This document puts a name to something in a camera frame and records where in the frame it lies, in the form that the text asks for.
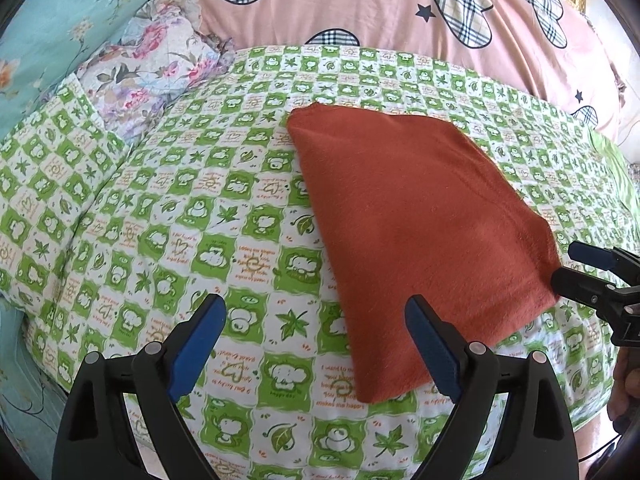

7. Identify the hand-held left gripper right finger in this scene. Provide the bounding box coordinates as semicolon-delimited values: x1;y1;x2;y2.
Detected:
404;294;581;480

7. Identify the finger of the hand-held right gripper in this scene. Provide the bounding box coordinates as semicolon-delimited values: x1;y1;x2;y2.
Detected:
568;241;640;282
550;266;640;312

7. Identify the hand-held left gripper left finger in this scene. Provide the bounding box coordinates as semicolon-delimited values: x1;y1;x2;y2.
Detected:
52;292;227;480

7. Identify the orange knit sweater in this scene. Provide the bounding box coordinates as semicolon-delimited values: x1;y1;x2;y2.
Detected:
286;102;561;404

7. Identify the person's right hand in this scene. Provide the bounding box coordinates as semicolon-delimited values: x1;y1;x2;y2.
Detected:
607;344;640;423

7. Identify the green checked bed sheet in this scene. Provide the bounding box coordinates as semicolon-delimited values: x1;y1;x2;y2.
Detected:
0;44;632;480

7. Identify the teal floral bed cover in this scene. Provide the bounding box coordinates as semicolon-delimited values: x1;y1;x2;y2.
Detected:
0;297;72;480

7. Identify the purple floral pillow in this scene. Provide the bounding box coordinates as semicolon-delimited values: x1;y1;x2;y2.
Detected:
75;0;238;147

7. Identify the pink heart-print quilt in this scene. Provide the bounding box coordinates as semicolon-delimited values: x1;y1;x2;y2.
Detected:
175;0;627;141

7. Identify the teal floral pillow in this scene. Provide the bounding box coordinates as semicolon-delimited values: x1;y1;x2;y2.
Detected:
0;0;186;132

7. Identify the black cable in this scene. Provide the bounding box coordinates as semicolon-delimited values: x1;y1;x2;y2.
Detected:
577;420;640;465

